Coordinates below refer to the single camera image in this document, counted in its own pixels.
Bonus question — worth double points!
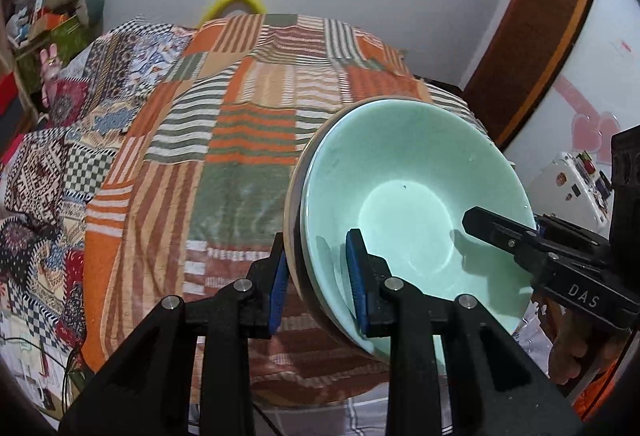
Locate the pink bunny toy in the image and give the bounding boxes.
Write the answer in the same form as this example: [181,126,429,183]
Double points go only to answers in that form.
[40,43,63,109]

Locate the wooden wardrobe with heart doors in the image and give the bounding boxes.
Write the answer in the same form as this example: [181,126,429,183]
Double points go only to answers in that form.
[500,0,640,227]

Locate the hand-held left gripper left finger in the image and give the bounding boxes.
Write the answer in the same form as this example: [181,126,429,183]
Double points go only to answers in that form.
[59,232,290,436]

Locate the person's right hand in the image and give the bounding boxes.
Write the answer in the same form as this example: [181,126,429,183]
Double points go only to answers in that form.
[547,311,611,385]

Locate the green cardboard box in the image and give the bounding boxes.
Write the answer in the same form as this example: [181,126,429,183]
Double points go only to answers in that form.
[15,13,96,92]

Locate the patchwork patterned quilt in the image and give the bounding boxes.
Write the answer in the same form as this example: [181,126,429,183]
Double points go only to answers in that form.
[0,16,198,367]

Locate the red box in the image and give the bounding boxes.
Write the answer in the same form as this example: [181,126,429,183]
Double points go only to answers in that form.
[0,71,18,117]

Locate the pile of small clutter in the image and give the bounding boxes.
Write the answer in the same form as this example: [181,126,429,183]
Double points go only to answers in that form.
[5,0,66,42]

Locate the thin black floor cable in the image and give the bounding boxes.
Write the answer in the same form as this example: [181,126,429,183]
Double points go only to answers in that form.
[0,338,86,412]

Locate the brown wooden door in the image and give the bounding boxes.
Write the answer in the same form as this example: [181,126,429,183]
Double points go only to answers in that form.
[460,0,606,152]

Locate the mint green bowl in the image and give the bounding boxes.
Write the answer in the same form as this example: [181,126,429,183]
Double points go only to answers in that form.
[302,100,536,364]

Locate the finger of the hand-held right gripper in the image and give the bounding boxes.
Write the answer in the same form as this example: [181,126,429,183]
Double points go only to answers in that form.
[533,214,567,243]
[462,206,546,275]

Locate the orange green striped blanket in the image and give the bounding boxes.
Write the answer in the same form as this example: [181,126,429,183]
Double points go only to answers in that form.
[82,13,501,404]

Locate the white bowl with dark dots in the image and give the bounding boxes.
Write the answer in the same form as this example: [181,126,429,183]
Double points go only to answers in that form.
[298,99,451,347]

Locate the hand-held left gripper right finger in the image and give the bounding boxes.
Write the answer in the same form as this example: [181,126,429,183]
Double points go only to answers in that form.
[345,228,583,436]

